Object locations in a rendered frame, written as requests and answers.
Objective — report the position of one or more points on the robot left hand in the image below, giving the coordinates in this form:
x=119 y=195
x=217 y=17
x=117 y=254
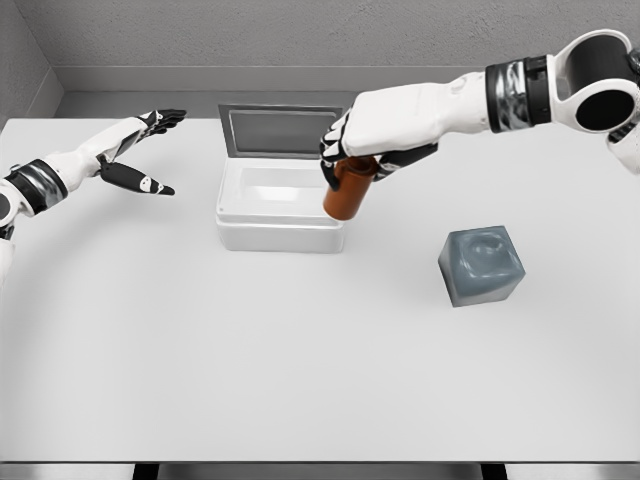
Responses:
x=124 y=145

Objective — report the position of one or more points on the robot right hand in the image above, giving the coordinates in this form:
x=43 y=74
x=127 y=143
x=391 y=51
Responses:
x=380 y=125

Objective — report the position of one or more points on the brown cylindrical bottle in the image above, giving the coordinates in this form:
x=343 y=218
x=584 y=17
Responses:
x=347 y=192

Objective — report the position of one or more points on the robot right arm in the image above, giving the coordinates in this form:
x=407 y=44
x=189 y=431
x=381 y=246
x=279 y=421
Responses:
x=545 y=85

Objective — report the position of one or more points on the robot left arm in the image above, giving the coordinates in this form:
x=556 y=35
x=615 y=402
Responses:
x=45 y=180

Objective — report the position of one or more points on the white box lid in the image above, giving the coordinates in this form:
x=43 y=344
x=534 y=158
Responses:
x=280 y=132

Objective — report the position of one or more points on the white open box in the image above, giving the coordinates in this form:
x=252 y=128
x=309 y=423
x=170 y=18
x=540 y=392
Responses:
x=280 y=210

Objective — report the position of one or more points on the grey cube block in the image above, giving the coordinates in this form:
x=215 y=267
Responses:
x=481 y=267

